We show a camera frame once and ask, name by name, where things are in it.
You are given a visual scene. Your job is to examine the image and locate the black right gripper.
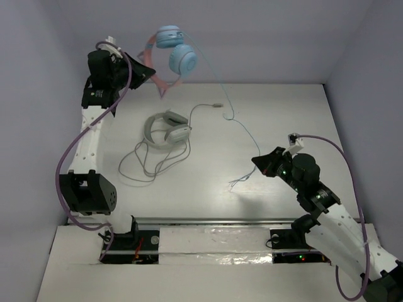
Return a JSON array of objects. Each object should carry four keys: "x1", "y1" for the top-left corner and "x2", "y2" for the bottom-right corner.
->
[{"x1": 251, "y1": 147, "x2": 303, "y2": 193}]

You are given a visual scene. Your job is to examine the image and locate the pink blue cat-ear headphones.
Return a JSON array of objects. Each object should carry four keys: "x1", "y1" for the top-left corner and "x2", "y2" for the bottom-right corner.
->
[{"x1": 137, "y1": 25, "x2": 198, "y2": 99}]

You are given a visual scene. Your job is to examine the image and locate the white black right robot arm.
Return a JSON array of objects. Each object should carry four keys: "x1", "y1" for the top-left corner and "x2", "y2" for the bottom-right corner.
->
[{"x1": 251, "y1": 147, "x2": 402, "y2": 301}]

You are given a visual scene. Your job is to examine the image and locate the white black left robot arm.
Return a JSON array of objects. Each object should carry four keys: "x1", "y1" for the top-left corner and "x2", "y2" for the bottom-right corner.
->
[{"x1": 55, "y1": 48, "x2": 155, "y2": 231}]

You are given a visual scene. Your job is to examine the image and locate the grey white headphones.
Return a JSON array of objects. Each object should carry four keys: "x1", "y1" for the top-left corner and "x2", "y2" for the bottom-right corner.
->
[{"x1": 143, "y1": 110, "x2": 191, "y2": 150}]

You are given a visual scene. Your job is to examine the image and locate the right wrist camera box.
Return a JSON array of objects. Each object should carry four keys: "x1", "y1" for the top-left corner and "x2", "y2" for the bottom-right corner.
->
[{"x1": 283, "y1": 133, "x2": 304, "y2": 156}]

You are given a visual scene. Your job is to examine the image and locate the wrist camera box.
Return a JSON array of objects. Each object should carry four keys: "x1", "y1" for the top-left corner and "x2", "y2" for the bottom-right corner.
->
[
  {"x1": 99, "y1": 36, "x2": 123, "y2": 59},
  {"x1": 283, "y1": 133, "x2": 304, "y2": 156}
]

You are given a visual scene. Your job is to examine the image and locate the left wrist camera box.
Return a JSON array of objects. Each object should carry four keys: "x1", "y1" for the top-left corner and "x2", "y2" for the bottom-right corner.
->
[{"x1": 99, "y1": 36, "x2": 123, "y2": 59}]

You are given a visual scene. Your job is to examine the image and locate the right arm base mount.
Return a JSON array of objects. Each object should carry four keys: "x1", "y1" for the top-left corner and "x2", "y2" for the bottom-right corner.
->
[{"x1": 265, "y1": 228, "x2": 331, "y2": 264}]

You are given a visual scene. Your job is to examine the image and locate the grey headphone cable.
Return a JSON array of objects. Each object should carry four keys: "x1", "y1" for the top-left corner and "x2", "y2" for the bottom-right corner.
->
[{"x1": 118, "y1": 103, "x2": 225, "y2": 186}]

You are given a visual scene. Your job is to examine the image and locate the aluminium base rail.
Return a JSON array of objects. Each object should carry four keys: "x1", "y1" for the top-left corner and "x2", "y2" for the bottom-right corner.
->
[{"x1": 136, "y1": 217, "x2": 295, "y2": 225}]

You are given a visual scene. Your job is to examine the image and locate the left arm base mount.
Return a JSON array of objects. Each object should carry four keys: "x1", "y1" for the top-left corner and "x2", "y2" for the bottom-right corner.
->
[{"x1": 98, "y1": 217, "x2": 160, "y2": 264}]

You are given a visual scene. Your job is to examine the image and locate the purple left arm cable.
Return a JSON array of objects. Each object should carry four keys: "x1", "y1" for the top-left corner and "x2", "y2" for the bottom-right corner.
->
[{"x1": 55, "y1": 40, "x2": 133, "y2": 262}]

